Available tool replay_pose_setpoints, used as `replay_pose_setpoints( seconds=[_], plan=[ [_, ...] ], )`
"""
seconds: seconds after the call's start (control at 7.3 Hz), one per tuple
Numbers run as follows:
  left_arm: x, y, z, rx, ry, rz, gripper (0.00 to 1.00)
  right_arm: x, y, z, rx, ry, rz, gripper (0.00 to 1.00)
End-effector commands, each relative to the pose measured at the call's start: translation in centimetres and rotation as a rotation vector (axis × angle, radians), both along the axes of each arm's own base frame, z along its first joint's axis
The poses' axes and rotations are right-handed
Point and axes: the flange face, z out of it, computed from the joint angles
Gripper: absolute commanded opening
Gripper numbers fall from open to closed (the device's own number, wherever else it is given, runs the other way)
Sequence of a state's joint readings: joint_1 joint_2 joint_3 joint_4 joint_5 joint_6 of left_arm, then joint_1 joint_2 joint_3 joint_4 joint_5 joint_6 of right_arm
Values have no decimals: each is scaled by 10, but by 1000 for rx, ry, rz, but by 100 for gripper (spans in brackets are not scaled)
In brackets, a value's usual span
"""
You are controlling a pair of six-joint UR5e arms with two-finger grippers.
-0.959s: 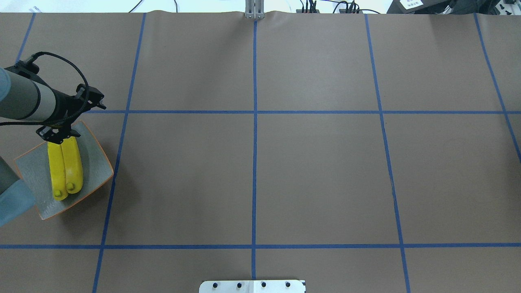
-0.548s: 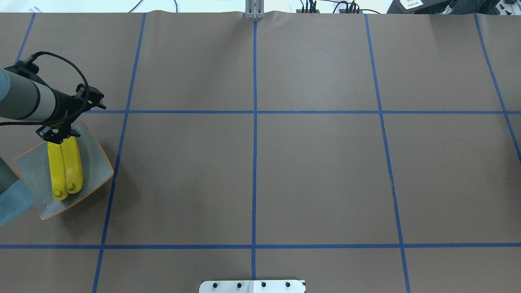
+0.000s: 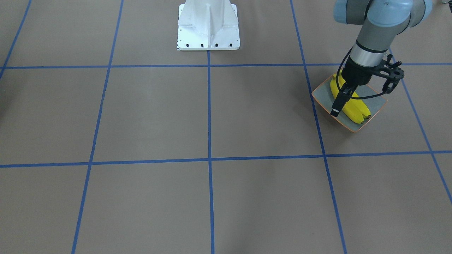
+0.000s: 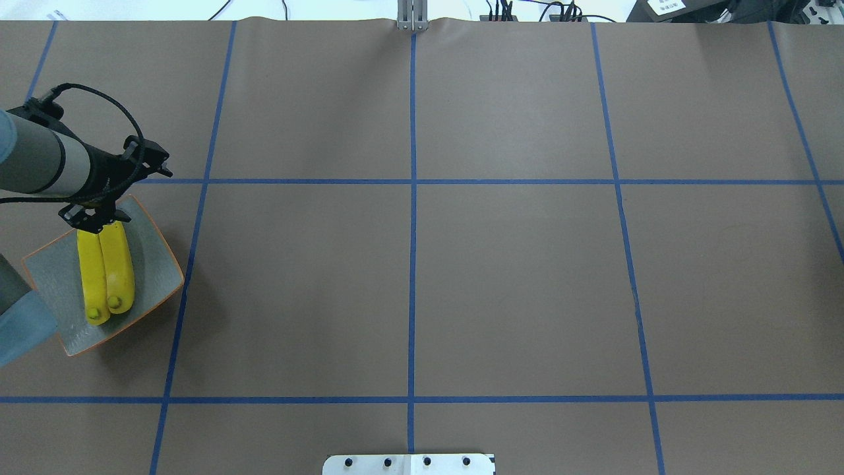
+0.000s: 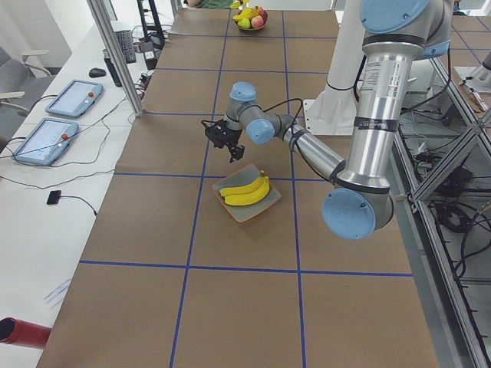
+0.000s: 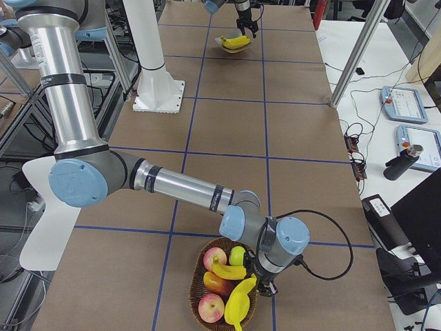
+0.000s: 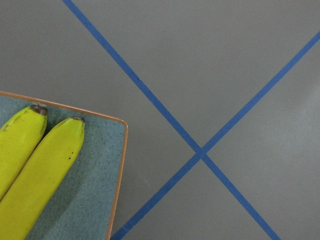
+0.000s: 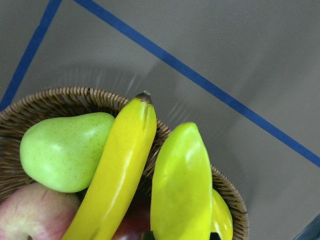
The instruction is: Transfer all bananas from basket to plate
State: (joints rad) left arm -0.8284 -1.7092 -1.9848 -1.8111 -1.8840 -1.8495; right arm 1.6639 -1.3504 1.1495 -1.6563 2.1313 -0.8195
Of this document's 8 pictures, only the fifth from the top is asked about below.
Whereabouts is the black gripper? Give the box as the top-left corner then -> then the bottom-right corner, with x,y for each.
213,126 -> 245,163

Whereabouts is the yellow banana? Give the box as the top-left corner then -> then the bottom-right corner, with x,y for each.
224,176 -> 270,206
229,0 -> 249,9
232,8 -> 259,21
219,170 -> 265,197

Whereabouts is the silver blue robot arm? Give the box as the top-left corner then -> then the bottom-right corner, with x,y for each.
205,1 -> 453,240

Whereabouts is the grey square plate orange rim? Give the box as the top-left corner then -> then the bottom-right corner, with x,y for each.
212,164 -> 282,223

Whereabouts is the woven wicker fruit basket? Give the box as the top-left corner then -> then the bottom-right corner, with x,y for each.
232,8 -> 268,31

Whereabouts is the green apple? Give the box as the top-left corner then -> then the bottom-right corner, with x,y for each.
237,18 -> 251,29

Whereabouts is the red apple lower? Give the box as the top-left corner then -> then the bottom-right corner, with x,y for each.
250,15 -> 265,29

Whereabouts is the red apple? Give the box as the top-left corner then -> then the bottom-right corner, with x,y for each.
250,15 -> 265,29
257,6 -> 267,18

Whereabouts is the red apple upper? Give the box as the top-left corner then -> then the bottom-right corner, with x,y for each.
257,6 -> 267,18

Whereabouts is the black keyboard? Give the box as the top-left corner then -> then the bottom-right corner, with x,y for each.
114,30 -> 137,64

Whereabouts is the black computer mouse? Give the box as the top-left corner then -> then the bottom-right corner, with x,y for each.
88,67 -> 107,78

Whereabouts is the blue teach pendant far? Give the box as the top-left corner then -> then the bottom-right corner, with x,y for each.
44,80 -> 104,118

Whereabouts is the blue teach pendant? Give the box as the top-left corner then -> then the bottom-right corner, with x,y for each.
44,80 -> 104,118
12,117 -> 79,166

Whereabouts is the black small puck device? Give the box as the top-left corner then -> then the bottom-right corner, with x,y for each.
46,190 -> 61,205

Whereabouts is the blue teach pendant near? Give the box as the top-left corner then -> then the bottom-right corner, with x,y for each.
12,117 -> 79,166

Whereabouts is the red cylinder tube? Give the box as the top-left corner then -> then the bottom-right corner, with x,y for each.
1,317 -> 51,349

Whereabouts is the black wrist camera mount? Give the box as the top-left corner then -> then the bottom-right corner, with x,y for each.
201,120 -> 229,149

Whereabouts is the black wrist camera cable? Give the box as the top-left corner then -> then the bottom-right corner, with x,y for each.
201,97 -> 305,154

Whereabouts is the aluminium frame post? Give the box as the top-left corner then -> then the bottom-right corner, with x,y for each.
87,0 -> 143,118

